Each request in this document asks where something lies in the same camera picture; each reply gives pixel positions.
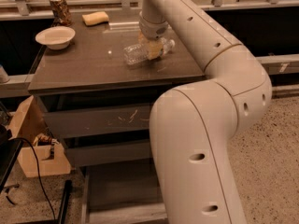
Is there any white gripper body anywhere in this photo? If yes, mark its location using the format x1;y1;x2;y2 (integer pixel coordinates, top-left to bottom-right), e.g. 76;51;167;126
139;11;168;40

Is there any clear plastic water bottle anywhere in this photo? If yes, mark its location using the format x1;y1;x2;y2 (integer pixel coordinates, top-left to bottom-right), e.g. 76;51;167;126
123;37;176;65

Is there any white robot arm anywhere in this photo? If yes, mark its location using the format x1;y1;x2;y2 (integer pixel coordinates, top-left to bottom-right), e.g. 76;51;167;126
140;0;272;224

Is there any grey drawer cabinet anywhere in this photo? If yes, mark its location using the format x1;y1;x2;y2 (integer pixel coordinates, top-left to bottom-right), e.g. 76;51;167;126
27;7;214;224

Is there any grey top drawer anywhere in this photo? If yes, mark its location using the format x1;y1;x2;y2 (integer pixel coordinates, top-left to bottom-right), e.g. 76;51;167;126
44;104;150;138

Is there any grey middle drawer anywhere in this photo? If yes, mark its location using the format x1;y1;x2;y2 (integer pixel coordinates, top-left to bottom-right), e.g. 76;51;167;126
64;140;151;167

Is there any grey open bottom drawer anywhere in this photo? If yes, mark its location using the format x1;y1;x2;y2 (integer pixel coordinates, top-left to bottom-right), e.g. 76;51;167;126
81;159;168;224

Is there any yellow sponge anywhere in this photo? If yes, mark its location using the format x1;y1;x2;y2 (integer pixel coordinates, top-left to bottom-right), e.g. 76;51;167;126
82;12;109;26

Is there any patterned drink can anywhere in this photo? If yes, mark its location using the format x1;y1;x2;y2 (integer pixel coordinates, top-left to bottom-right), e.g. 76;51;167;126
50;0;72;26

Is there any white ceramic bowl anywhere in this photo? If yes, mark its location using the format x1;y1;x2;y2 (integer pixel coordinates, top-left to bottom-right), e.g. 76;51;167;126
36;26;76;50

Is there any cardboard box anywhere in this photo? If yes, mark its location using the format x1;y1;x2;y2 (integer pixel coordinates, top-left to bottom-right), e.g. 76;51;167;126
8;96;71;177

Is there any black stand leg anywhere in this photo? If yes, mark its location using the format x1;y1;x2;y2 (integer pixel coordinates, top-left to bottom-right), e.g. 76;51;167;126
57;180;72;224

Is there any black cable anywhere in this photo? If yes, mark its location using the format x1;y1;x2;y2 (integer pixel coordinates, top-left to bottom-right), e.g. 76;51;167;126
11;137;58;222

